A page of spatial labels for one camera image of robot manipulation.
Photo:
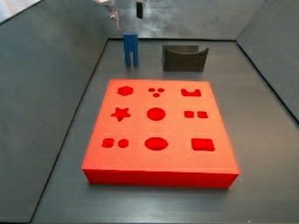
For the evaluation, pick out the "red foam shape board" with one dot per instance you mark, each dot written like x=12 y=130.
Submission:
x=159 y=136

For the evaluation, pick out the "black curved fixture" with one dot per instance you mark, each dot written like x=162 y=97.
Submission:
x=183 y=58

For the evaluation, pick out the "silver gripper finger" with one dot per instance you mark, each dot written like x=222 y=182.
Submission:
x=114 y=14
x=139 y=9

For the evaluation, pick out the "blue square-circle object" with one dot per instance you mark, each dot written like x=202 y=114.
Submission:
x=131 y=49

